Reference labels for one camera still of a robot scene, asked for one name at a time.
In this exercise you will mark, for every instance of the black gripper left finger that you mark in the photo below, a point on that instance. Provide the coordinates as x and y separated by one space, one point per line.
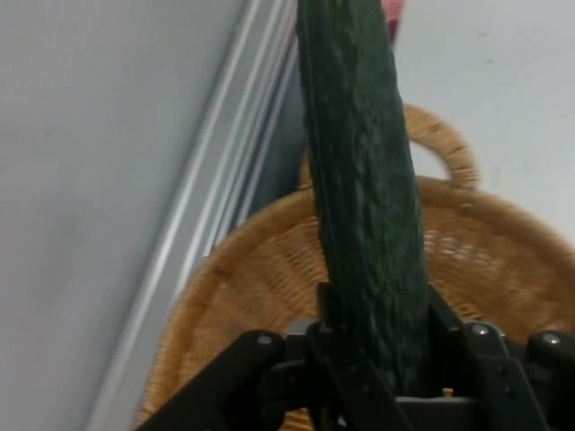
251 372

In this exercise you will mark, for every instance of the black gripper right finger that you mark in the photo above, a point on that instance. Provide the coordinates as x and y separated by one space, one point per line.
494 359

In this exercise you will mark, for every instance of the long dark green cucumber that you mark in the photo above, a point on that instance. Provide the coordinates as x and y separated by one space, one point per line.
359 179

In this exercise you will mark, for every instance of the red foam floor mat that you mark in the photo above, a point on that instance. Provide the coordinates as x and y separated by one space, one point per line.
395 13

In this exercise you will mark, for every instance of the aluminium frame rail along wall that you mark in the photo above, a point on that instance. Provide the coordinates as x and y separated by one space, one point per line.
202 188

